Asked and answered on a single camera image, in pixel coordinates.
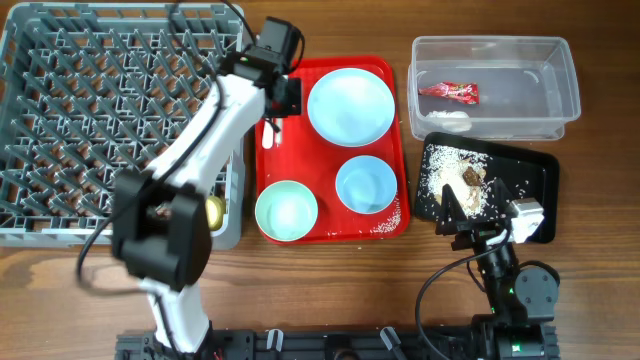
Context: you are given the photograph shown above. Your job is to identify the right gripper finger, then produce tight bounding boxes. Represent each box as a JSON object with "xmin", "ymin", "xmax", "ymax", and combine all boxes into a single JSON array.
[
  {"xmin": 482, "ymin": 177, "xmax": 514, "ymax": 220},
  {"xmin": 439, "ymin": 184, "xmax": 469, "ymax": 225}
]

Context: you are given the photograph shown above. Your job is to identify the white plastic spoon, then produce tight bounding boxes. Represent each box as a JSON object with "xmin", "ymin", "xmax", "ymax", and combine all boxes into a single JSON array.
[{"xmin": 274, "ymin": 118, "xmax": 284, "ymax": 146}]

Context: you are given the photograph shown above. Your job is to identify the brown food scraps with rice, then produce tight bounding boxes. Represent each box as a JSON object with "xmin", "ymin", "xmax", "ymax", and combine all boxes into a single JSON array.
[{"xmin": 419, "ymin": 143, "xmax": 531, "ymax": 221}]

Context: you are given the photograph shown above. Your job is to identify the white plastic fork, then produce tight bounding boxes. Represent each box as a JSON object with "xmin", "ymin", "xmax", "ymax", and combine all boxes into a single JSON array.
[{"xmin": 261, "ymin": 119, "xmax": 275, "ymax": 149}]

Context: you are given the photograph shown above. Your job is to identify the white napkin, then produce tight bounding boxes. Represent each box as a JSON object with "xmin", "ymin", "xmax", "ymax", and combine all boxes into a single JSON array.
[{"xmin": 427, "ymin": 111, "xmax": 472, "ymax": 133}]

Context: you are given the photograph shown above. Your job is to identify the small light blue bowl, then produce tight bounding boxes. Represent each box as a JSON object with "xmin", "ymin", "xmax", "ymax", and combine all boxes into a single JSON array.
[{"xmin": 335, "ymin": 155, "xmax": 398, "ymax": 215}]

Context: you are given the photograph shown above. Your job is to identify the red snack wrapper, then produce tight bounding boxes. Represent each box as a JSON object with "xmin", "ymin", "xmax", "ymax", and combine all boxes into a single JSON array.
[{"xmin": 418, "ymin": 82, "xmax": 480, "ymax": 105}]

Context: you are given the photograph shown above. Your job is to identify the yellow plastic cup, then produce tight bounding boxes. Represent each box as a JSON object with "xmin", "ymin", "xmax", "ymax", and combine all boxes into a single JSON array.
[{"xmin": 205, "ymin": 196, "xmax": 226, "ymax": 231}]

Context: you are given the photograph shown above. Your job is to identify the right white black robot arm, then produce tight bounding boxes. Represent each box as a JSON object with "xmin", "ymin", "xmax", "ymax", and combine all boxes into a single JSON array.
[{"xmin": 436, "ymin": 179, "xmax": 560, "ymax": 359}]

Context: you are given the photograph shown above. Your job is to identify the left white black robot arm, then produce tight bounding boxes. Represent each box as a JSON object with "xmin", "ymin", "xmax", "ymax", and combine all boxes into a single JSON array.
[{"xmin": 111, "ymin": 48, "xmax": 301, "ymax": 359}]

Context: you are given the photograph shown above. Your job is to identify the black rectangular waste tray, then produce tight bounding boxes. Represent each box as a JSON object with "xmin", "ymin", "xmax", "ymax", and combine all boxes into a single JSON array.
[{"xmin": 423, "ymin": 132, "xmax": 559, "ymax": 243}]

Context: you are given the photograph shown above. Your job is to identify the clear plastic waste bin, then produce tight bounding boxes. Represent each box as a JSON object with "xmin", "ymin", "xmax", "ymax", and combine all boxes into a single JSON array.
[{"xmin": 407, "ymin": 35, "xmax": 581, "ymax": 141}]

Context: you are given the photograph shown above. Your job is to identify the grey plastic dishwasher rack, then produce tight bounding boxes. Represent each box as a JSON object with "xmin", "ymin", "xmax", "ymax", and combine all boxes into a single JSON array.
[{"xmin": 1, "ymin": 1, "xmax": 247, "ymax": 248}]

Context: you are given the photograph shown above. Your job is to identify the spilled rice on tray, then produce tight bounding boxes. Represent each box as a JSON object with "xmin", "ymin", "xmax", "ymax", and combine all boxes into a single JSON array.
[{"xmin": 325, "ymin": 197, "xmax": 407, "ymax": 240}]

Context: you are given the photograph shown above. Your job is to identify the large light blue plate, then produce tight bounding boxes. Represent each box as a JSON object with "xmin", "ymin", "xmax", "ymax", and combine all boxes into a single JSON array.
[{"xmin": 306, "ymin": 68, "xmax": 395, "ymax": 147}]

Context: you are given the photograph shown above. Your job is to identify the red plastic serving tray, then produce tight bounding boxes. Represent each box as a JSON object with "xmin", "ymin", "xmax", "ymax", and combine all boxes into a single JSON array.
[{"xmin": 253, "ymin": 55, "xmax": 412, "ymax": 246}]

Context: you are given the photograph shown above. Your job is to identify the light green bowl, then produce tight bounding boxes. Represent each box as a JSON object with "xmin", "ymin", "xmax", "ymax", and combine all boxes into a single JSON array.
[{"xmin": 255, "ymin": 180, "xmax": 319, "ymax": 242}]

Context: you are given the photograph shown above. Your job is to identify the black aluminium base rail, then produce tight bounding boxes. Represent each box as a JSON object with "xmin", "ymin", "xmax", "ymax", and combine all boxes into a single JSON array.
[{"xmin": 114, "ymin": 324, "xmax": 559, "ymax": 360}]

